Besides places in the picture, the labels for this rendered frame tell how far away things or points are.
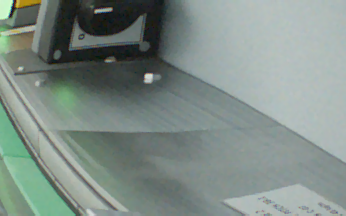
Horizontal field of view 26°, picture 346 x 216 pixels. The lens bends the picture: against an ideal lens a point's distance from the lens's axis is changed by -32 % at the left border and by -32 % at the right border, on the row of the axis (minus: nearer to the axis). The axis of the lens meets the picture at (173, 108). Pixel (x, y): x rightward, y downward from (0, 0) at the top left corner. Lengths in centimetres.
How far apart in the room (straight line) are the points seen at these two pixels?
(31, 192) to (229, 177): 9
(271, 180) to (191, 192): 4
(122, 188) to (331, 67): 13
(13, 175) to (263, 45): 18
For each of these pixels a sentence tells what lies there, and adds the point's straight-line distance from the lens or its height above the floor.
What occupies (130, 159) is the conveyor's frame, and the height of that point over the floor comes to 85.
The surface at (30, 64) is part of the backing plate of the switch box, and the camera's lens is 59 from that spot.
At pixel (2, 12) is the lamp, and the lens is 87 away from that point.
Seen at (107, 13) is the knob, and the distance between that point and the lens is 55.
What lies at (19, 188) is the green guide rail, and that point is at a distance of 37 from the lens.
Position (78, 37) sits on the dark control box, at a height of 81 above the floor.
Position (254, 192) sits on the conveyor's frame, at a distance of 34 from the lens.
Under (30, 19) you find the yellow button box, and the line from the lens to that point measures 86.
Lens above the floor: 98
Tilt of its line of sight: 23 degrees down
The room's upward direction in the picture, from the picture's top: 91 degrees counter-clockwise
